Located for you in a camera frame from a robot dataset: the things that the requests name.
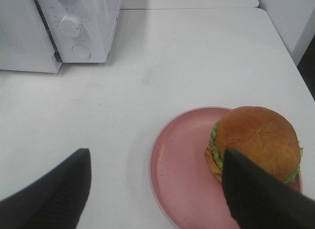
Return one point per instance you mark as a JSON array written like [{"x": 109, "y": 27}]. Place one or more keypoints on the pink round plate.
[{"x": 187, "y": 192}]

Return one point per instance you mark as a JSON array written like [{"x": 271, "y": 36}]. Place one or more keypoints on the white microwave oven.
[{"x": 99, "y": 19}]

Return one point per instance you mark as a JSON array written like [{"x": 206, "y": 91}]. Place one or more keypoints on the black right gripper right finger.
[{"x": 257, "y": 200}]

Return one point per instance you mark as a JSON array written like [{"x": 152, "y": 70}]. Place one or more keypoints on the toy hamburger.
[{"x": 262, "y": 135}]

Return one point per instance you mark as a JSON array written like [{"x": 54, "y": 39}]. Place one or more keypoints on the round white door button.
[{"x": 81, "y": 51}]

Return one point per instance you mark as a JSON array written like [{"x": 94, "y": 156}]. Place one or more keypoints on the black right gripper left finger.
[{"x": 54, "y": 201}]

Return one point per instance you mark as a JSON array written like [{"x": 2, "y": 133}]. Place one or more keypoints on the white microwave door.
[{"x": 25, "y": 44}]

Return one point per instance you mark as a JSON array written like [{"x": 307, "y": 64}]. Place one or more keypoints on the white timer knob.
[{"x": 71, "y": 26}]

